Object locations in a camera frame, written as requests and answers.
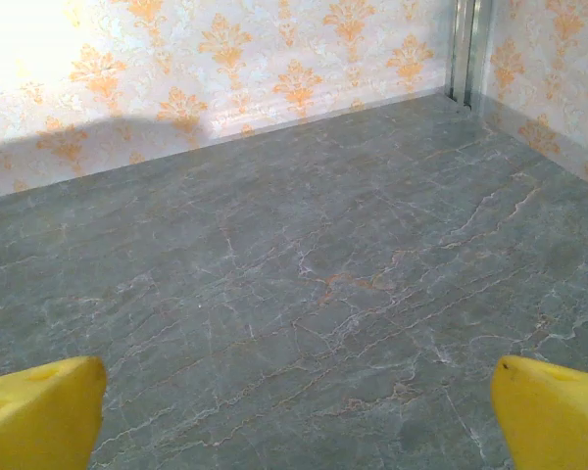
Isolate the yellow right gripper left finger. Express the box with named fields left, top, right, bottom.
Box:
left=0, top=355, right=108, bottom=470

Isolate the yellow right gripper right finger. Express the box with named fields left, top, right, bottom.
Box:
left=490, top=354, right=588, bottom=470

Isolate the aluminium frame post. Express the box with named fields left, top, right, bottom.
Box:
left=443, top=0, right=494, bottom=112

